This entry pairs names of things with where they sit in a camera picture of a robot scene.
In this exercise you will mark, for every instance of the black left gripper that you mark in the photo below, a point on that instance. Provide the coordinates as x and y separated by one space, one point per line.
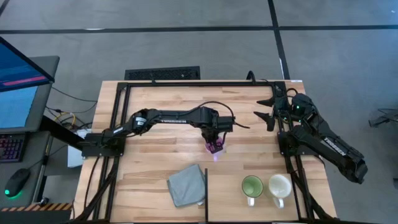
213 137

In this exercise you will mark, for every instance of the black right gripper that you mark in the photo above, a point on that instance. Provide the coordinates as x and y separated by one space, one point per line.
282 109

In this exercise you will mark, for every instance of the pink plastic mug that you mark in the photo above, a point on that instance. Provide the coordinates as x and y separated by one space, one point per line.
215 156

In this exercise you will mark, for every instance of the white ceramic mug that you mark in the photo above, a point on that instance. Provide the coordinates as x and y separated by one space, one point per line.
280 186

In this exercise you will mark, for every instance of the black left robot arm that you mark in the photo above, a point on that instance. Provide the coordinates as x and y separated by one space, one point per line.
174 119

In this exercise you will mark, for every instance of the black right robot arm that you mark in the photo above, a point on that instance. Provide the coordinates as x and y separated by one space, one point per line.
334 146

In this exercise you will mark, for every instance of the grey knitted cloth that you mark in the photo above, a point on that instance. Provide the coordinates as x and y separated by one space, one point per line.
186 186

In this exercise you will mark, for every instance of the black perforated panel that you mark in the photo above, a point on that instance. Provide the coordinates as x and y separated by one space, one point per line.
161 74

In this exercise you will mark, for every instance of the grey stand leg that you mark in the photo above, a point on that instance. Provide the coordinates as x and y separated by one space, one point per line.
387 117

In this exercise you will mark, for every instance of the white box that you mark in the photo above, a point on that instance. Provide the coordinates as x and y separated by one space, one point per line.
74 158

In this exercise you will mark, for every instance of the black desk support bar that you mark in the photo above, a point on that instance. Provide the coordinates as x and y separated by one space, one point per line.
59 130

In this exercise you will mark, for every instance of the yellow black hazard strip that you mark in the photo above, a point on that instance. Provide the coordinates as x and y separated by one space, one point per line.
46 207

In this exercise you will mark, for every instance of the grey computer desk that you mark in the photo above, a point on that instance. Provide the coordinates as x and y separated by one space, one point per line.
34 161

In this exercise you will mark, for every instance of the grey framed monitor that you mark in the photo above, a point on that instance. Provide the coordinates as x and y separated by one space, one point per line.
18 105

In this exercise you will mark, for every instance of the black computer mouse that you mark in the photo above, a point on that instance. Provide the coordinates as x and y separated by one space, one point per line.
17 182

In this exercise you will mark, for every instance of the black backlit keyboard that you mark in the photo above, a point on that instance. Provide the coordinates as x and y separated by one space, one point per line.
12 147

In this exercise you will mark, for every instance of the black monitor blue screen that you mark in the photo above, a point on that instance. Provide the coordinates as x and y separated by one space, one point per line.
18 68

